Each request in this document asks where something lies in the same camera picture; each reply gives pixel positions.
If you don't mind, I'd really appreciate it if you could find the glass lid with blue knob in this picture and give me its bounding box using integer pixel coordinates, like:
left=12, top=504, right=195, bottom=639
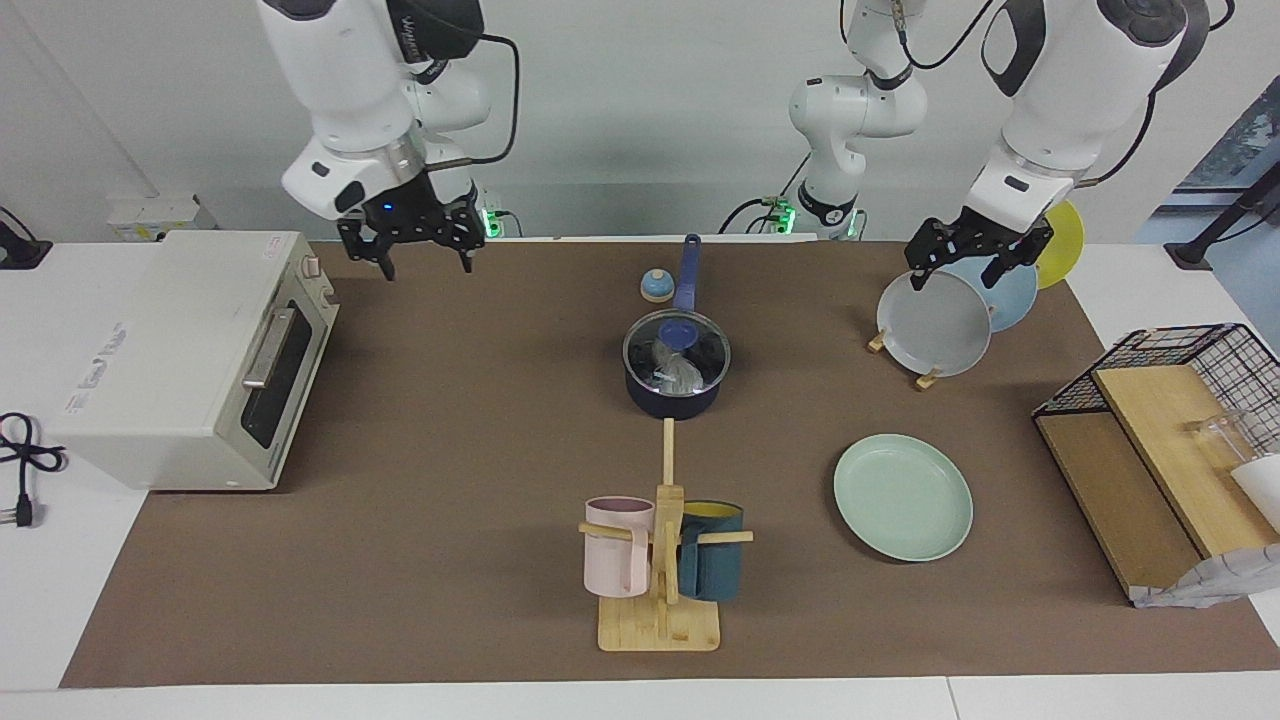
left=622, top=309, right=732, bottom=394

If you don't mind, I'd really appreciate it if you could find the light blue plate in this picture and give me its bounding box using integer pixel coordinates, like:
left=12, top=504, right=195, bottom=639
left=940, top=255, right=1039, bottom=333

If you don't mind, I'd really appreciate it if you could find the grey plate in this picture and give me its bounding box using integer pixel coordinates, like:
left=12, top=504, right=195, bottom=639
left=877, top=270, right=993, bottom=378

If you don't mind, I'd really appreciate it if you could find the yellow plate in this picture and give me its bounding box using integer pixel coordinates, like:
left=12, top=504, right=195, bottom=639
left=1035, top=200, right=1085, bottom=291

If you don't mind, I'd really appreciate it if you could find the wooden plate rack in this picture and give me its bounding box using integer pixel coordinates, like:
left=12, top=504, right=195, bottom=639
left=867, top=330, right=942, bottom=391

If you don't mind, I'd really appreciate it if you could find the mint green plate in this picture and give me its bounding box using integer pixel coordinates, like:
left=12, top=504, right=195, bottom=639
left=833, top=433, right=974, bottom=563

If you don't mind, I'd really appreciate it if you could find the wooden shelf rack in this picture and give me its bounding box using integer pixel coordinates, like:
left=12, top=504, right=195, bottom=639
left=1036, top=365, right=1280, bottom=601

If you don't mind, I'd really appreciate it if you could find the cream toaster oven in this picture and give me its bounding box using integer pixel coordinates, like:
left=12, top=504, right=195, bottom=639
left=45, top=231, right=340, bottom=492

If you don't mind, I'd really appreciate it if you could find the white power strip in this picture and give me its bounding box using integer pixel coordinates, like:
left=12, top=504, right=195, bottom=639
left=107, top=195, right=216, bottom=243

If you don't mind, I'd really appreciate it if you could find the dark blue saucepan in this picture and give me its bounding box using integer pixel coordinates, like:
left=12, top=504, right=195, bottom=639
left=622, top=234, right=732, bottom=420

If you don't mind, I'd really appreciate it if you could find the brown table mat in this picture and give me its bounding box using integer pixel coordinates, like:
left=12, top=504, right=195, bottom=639
left=60, top=240, right=1280, bottom=689

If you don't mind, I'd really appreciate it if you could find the clear glass cup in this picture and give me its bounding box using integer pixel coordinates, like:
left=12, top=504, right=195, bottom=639
left=1185, top=412, right=1263, bottom=471

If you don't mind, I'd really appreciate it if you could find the pink mug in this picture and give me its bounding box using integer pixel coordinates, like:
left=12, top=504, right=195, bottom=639
left=584, top=497, right=656, bottom=599

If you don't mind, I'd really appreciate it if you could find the white cup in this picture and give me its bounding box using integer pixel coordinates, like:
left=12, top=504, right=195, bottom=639
left=1230, top=455, right=1280, bottom=531

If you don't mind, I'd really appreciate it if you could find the dark teal mug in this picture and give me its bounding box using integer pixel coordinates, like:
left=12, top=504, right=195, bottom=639
left=677, top=501, right=745, bottom=602

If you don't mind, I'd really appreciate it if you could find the white patterned cloth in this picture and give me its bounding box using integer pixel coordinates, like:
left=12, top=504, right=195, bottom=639
left=1130, top=545, right=1280, bottom=609

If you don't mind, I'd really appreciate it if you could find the wooden mug tree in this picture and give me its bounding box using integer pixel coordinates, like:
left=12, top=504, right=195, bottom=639
left=578, top=418, right=754, bottom=653

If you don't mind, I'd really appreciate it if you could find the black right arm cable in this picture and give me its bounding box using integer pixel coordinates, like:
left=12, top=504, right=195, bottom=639
left=470, top=30, right=522, bottom=163

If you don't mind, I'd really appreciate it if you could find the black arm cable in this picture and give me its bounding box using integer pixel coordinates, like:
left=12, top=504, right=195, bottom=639
left=470, top=30, right=522, bottom=163
left=895, top=0, right=1001, bottom=72

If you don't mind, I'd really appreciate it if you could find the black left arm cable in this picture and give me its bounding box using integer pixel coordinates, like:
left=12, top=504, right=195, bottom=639
left=895, top=0, right=1001, bottom=72

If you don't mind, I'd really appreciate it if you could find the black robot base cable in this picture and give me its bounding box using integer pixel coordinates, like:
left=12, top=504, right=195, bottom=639
left=719, top=195, right=801, bottom=237

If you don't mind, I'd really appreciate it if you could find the black wire basket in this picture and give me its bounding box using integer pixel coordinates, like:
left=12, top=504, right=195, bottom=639
left=1033, top=323, right=1280, bottom=461

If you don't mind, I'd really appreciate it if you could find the black desk mount base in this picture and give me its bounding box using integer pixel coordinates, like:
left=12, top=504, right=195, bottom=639
left=0, top=207, right=53, bottom=269

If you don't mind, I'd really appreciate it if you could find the black power cord with plug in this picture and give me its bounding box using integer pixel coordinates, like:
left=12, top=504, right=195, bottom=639
left=0, top=412, right=68, bottom=529

